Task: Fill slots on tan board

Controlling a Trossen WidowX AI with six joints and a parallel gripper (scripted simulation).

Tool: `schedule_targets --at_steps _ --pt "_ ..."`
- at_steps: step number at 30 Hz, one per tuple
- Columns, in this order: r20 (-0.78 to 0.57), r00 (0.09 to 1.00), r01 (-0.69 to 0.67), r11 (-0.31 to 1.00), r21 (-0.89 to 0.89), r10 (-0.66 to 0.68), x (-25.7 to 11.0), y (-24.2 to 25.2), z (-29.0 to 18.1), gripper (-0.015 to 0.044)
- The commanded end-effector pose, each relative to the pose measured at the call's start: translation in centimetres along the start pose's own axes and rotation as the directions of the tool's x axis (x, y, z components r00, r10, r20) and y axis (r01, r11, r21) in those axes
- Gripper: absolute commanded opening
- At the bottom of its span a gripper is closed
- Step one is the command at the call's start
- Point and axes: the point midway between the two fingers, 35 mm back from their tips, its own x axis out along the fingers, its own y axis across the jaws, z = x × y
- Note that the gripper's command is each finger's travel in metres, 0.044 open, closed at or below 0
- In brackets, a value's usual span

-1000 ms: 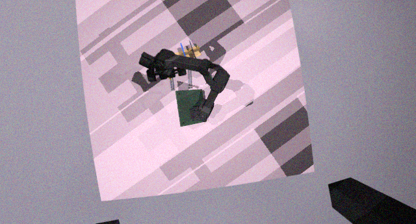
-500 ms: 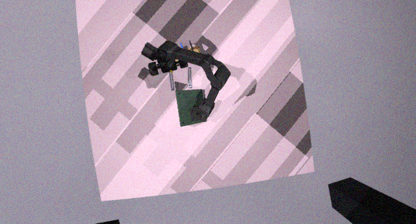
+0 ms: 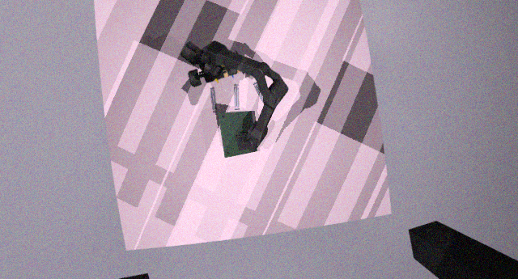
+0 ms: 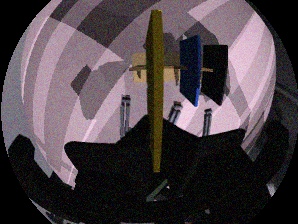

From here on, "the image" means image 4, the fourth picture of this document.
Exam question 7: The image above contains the olive brown slotted board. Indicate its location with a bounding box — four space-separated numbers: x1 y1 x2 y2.
145 10 164 172

